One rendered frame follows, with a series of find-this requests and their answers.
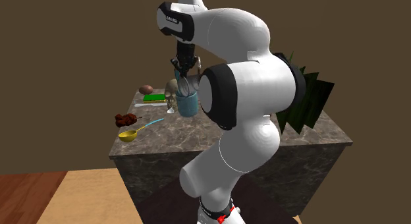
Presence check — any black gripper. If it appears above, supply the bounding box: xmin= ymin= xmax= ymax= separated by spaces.
xmin=170 ymin=41 xmax=202 ymax=77

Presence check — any beige skull figure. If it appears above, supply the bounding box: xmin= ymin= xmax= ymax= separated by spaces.
xmin=165 ymin=78 xmax=179 ymax=112

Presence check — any blue cup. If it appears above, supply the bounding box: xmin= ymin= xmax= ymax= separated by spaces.
xmin=175 ymin=89 xmax=200 ymax=119

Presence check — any green and yellow sponge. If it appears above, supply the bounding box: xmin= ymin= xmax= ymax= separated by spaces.
xmin=142 ymin=93 xmax=167 ymax=104

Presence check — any brown egg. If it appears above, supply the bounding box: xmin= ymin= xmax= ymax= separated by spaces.
xmin=138 ymin=84 xmax=154 ymax=96

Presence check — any white knife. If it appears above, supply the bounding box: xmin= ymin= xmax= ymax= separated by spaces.
xmin=134 ymin=101 xmax=169 ymax=108

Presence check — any brown lump on stick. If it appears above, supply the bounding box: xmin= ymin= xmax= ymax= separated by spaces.
xmin=114 ymin=113 xmax=144 ymax=128

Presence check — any dark green plant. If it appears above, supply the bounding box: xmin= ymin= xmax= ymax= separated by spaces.
xmin=275 ymin=51 xmax=335 ymax=135

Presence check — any yellow ladle with blue handle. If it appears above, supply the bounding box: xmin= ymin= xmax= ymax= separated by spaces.
xmin=118 ymin=117 xmax=165 ymax=143

